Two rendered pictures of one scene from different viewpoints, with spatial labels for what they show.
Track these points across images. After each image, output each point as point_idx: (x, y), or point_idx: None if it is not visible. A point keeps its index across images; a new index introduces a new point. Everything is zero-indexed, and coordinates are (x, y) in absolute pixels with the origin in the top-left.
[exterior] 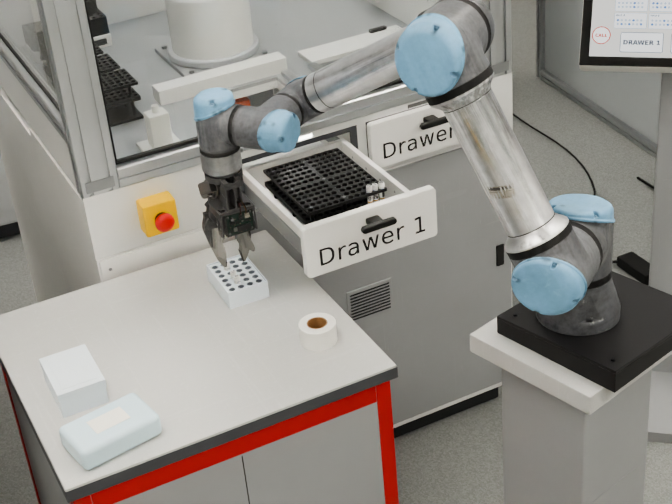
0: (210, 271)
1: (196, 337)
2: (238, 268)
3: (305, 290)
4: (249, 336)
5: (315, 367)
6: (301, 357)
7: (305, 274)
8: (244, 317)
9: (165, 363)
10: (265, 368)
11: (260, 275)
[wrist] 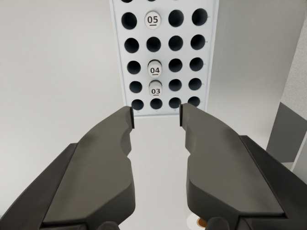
0: (110, 11)
1: (67, 141)
2: (177, 34)
3: (253, 109)
4: (135, 165)
5: (178, 223)
6: (173, 210)
7: (286, 65)
8: (143, 129)
9: (24, 169)
10: (134, 210)
11: (205, 86)
